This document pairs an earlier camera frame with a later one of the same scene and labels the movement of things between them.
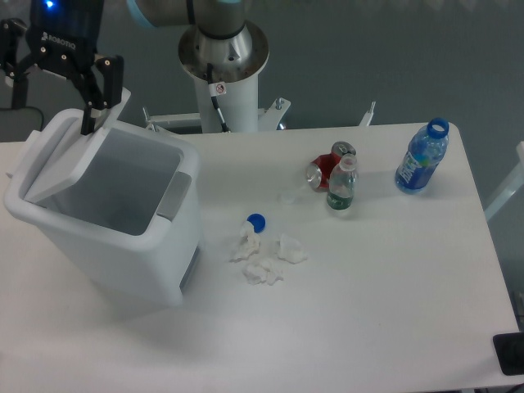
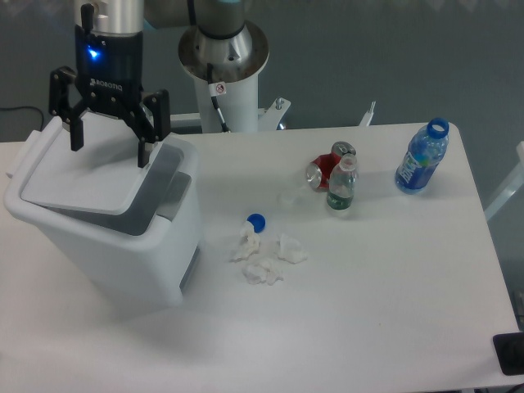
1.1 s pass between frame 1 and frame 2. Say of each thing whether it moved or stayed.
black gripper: moved
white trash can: stayed
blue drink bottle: stayed
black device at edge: stayed
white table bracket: stayed
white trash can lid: moved
